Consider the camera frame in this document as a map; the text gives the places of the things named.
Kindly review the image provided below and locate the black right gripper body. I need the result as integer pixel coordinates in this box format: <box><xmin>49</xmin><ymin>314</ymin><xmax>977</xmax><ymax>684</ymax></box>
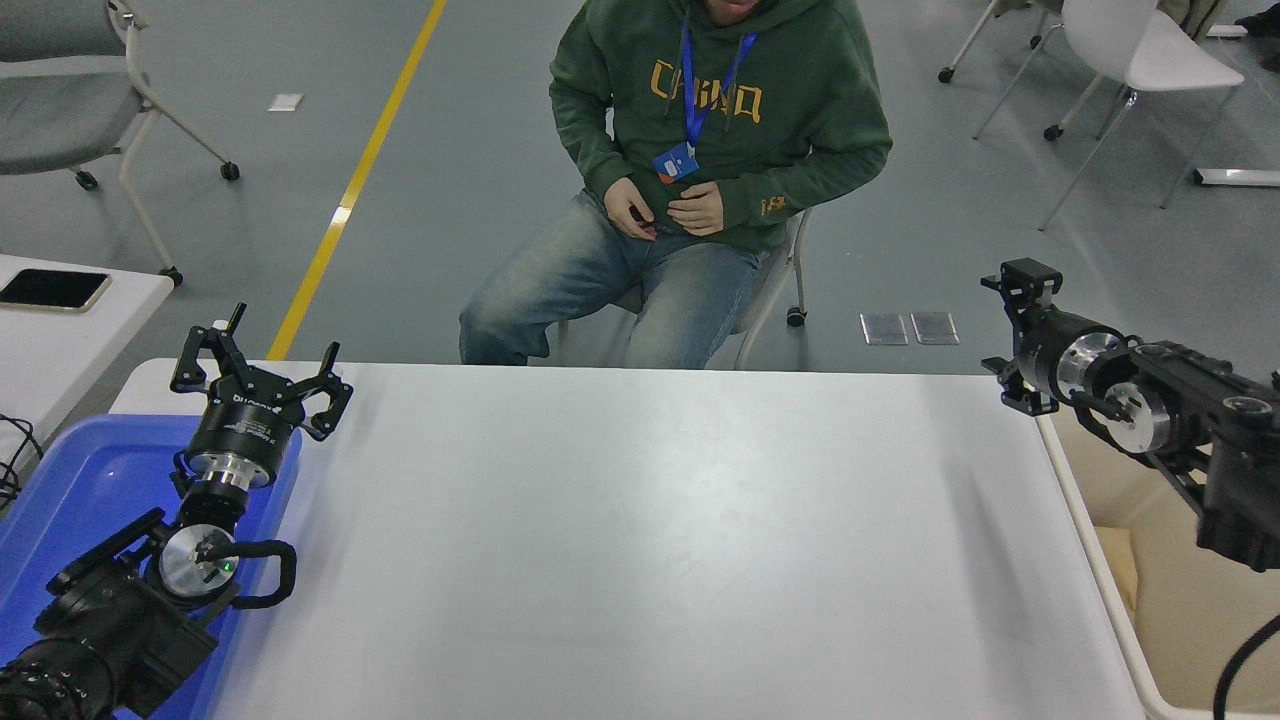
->
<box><xmin>1015</xmin><ymin>307</ymin><xmax>1113</xmax><ymax>403</ymax></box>

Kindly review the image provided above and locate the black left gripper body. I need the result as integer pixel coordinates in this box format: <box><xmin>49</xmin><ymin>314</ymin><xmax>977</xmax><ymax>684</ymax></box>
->
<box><xmin>183</xmin><ymin>385</ymin><xmax>305</xmax><ymax>471</ymax></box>

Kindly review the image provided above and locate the person's left hand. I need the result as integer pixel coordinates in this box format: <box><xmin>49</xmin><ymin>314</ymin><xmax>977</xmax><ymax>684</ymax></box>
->
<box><xmin>668</xmin><ymin>182</ymin><xmax>725</xmax><ymax>238</ymax></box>

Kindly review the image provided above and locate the person's right hand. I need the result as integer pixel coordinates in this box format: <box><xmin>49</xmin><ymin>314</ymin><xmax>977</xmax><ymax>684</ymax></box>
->
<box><xmin>603</xmin><ymin>177</ymin><xmax>659</xmax><ymax>242</ymax></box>

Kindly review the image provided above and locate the white side table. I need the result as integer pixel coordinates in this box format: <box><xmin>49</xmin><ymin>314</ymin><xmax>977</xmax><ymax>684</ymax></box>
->
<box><xmin>0</xmin><ymin>252</ymin><xmax>176</xmax><ymax>476</ymax></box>

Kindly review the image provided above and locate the blue plastic tray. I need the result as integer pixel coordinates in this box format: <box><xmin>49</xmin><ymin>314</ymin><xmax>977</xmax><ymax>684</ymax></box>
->
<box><xmin>0</xmin><ymin>414</ymin><xmax>305</xmax><ymax>720</ymax></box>

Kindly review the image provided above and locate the black smartphone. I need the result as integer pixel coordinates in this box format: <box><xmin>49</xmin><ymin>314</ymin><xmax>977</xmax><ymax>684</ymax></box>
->
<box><xmin>0</xmin><ymin>267</ymin><xmax>114</xmax><ymax>315</ymax></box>

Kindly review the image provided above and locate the tan paper sheet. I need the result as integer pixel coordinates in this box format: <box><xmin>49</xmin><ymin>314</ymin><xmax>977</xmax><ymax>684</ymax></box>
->
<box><xmin>1095</xmin><ymin>525</ymin><xmax>1141</xmax><ymax>626</ymax></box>

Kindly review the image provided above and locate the white-legged castor chair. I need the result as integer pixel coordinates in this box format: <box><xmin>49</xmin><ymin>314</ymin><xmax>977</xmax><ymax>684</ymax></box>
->
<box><xmin>937</xmin><ymin>0</ymin><xmax>1126</xmax><ymax>146</ymax></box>

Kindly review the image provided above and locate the large pale plastic bin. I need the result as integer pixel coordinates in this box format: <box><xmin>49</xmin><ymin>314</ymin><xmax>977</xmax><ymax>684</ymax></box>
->
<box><xmin>1035</xmin><ymin>395</ymin><xmax>1280</xmax><ymax>720</ymax></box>

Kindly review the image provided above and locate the white shell chair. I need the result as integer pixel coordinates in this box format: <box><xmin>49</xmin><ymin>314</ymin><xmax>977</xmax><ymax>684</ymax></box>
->
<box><xmin>975</xmin><ymin>0</ymin><xmax>1247</xmax><ymax>233</ymax></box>

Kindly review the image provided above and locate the person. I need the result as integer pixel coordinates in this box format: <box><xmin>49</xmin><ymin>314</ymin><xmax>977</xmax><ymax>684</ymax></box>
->
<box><xmin>459</xmin><ymin>0</ymin><xmax>894</xmax><ymax>371</ymax></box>

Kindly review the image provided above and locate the grey castor chair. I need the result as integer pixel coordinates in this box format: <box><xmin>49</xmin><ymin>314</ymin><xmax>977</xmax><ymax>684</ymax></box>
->
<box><xmin>0</xmin><ymin>0</ymin><xmax>242</xmax><ymax>287</ymax></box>

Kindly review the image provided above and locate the black cable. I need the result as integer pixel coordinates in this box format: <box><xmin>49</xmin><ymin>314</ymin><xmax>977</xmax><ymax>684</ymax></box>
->
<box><xmin>0</xmin><ymin>413</ymin><xmax>46</xmax><ymax>511</ymax></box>

